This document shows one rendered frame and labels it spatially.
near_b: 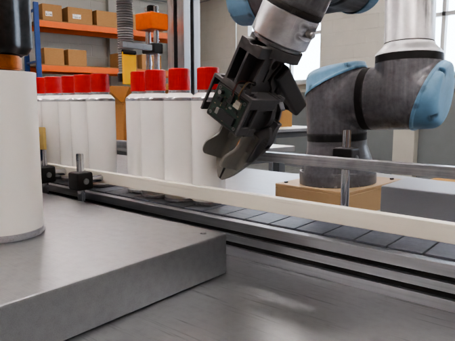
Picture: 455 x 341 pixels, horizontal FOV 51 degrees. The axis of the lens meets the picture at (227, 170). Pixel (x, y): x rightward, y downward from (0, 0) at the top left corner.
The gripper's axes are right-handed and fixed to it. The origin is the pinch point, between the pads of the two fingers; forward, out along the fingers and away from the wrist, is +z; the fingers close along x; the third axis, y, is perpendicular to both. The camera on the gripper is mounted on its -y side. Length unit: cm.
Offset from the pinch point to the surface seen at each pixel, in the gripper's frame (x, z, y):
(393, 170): 19.6, -13.4, -2.7
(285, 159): 6.2, -5.9, -2.7
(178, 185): -3.6, 4.5, 4.9
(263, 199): 9.9, -3.0, 4.9
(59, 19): -625, 200, -369
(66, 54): -604, 246, -381
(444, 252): 30.0, -11.0, 2.9
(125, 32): -40.6, -4.0, -8.5
